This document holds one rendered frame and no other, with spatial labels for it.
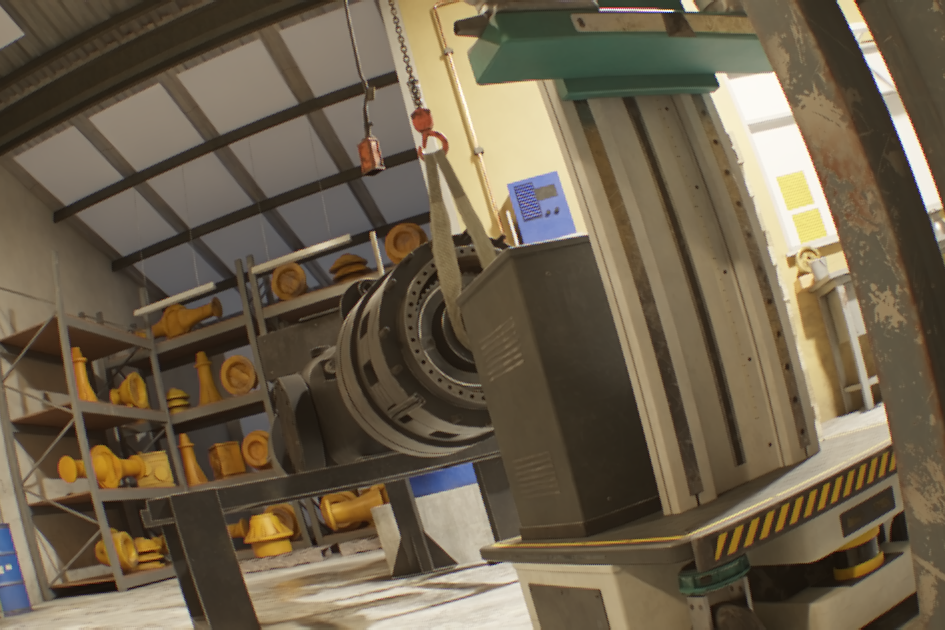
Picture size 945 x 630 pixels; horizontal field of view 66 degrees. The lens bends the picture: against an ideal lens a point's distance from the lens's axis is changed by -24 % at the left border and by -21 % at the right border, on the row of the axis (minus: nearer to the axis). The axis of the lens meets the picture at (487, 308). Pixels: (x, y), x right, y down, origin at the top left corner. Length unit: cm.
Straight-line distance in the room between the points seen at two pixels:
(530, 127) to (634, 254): 590
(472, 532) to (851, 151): 449
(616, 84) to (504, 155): 574
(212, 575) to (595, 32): 224
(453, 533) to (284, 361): 133
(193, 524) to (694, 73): 218
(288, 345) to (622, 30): 388
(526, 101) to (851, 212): 686
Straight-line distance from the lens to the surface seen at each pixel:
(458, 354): 231
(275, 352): 507
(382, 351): 229
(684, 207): 162
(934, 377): 60
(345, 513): 870
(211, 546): 302
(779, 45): 67
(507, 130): 736
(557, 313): 158
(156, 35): 896
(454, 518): 499
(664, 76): 163
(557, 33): 137
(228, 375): 1118
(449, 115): 746
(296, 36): 981
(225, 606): 303
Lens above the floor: 48
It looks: 10 degrees up
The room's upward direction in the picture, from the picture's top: 16 degrees counter-clockwise
